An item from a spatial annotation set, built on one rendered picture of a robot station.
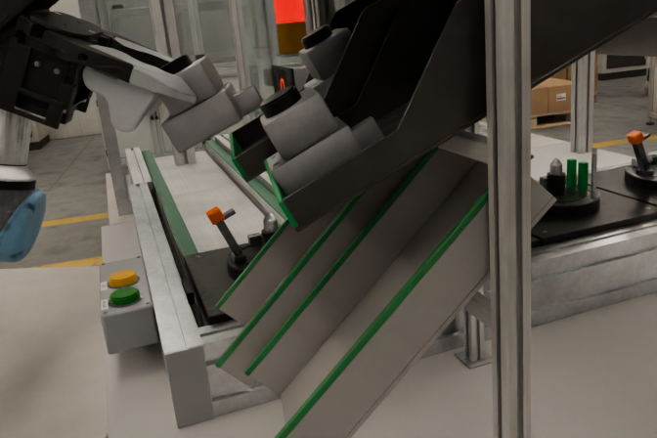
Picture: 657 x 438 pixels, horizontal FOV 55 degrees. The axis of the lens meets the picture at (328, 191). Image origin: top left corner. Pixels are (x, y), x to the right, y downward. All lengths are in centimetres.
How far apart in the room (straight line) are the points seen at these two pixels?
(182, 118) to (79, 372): 54
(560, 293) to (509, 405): 53
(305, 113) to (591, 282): 66
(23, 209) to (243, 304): 44
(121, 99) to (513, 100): 31
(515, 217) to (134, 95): 31
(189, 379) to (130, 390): 15
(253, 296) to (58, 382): 37
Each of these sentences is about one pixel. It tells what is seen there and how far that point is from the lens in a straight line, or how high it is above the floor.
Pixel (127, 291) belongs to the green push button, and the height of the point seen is 97.
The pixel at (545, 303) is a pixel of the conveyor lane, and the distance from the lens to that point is 97.
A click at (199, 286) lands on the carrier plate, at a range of 91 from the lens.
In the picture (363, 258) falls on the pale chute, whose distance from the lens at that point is 56.
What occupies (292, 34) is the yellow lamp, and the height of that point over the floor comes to 129.
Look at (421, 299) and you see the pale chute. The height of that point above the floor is 113.
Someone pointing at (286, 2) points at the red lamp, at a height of 134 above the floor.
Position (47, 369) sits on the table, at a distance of 104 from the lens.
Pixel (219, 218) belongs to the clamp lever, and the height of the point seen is 106.
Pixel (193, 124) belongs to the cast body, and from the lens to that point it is 55.
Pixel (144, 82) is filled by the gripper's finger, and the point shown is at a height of 128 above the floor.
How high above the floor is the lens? 132
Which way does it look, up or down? 16 degrees down
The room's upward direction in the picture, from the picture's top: 5 degrees counter-clockwise
